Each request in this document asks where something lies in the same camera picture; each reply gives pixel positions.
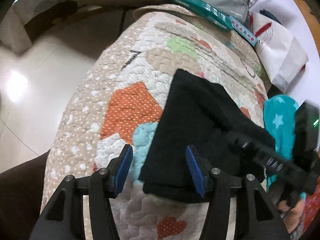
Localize black pants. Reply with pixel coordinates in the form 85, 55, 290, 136
139, 69, 275, 203

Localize right hand, black glove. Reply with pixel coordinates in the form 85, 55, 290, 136
276, 193, 306, 239

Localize teal star blanket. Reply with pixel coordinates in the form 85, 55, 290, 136
262, 94, 307, 201

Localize white paper shopping bag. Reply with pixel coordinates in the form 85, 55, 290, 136
250, 12, 309, 93

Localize quilted patchwork bed cover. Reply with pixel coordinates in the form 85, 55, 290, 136
42, 4, 271, 239

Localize light blue dotted box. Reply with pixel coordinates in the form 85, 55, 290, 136
229, 16, 258, 47

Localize long teal cardboard box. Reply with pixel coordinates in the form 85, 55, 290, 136
170, 0, 233, 31

